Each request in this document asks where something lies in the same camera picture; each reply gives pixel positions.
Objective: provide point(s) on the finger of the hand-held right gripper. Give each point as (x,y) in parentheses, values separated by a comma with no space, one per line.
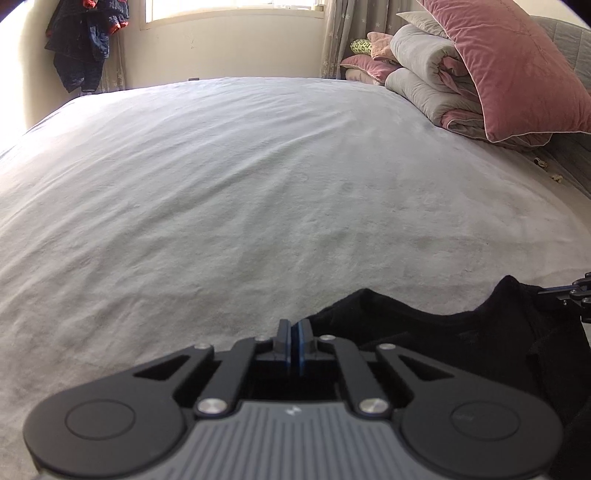
(570,293)

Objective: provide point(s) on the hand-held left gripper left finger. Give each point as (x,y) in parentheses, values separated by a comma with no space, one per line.
(284,333)

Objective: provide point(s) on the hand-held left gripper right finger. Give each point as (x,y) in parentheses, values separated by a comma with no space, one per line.
(303,333)

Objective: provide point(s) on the black t-shirt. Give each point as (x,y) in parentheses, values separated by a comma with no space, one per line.
(485,341)

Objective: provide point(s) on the small beige trinket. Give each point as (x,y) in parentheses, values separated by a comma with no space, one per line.
(540,162)
(557,176)

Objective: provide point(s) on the grey quilted headboard cover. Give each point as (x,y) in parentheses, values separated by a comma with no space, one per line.
(572,152)

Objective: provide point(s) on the bed with grey sheet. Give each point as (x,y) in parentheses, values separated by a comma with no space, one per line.
(231,198)

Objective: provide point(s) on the pink velvet pillow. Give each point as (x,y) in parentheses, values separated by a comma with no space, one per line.
(512,64)

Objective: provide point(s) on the folded grey pink duvet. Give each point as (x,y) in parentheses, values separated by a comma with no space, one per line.
(434,87)

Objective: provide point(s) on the small pink pillow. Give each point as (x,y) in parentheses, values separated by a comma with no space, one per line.
(364,69)

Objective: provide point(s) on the green patterned cushion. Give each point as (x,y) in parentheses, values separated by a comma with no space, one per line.
(361,46)

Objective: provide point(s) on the folded pink towel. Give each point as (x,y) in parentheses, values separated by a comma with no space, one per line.
(383,46)

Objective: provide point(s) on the white pillow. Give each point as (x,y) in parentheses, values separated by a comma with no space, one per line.
(420,23)

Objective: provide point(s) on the grey patterned curtain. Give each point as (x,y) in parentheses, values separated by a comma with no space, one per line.
(351,23)

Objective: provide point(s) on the white lace curtain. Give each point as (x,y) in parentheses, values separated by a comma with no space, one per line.
(113,69)

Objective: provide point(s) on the window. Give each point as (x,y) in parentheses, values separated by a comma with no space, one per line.
(231,9)

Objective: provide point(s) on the hanging dark blue jacket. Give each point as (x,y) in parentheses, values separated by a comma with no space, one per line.
(83,41)

